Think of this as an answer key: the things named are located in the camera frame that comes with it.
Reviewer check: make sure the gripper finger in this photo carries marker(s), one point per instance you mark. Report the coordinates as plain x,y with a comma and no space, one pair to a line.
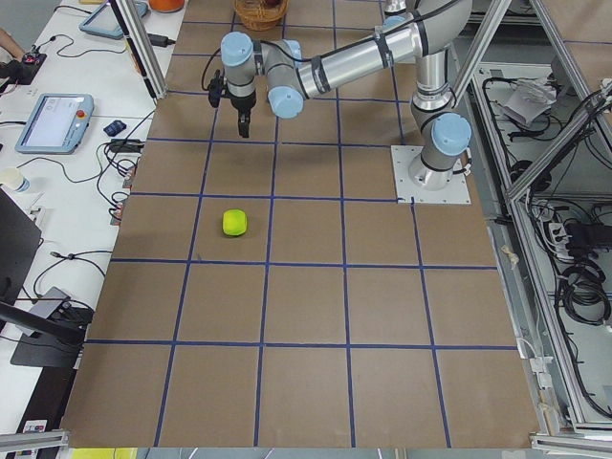
244,121

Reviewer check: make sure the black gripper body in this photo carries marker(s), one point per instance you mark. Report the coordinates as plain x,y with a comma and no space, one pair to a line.
240,103

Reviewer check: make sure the green apple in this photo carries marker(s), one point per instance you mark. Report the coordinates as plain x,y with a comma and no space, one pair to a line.
234,222

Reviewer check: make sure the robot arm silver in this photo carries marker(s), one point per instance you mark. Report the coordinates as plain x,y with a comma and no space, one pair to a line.
423,34

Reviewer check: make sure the wicker basket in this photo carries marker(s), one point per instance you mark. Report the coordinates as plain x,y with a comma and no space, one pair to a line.
256,16

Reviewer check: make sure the black power adapter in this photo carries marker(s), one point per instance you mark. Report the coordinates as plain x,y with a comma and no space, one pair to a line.
158,40

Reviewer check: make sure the orange bucket grey lid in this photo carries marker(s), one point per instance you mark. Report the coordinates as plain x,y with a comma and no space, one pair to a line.
166,6

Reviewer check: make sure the teach pendant blue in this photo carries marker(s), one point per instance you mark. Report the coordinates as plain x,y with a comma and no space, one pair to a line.
56,125

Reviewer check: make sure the paper cup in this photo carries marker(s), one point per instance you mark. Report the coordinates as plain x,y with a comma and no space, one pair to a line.
13,178

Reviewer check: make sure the grey hub box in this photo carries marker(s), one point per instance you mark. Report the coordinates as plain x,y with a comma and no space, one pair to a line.
49,303

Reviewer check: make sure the black monitor stand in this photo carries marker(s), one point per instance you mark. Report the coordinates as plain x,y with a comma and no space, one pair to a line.
44,342

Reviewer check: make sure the aluminium frame post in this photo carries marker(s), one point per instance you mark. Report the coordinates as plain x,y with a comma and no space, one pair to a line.
140,47

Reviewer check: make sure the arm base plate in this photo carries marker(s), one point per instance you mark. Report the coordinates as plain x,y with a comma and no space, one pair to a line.
416,184

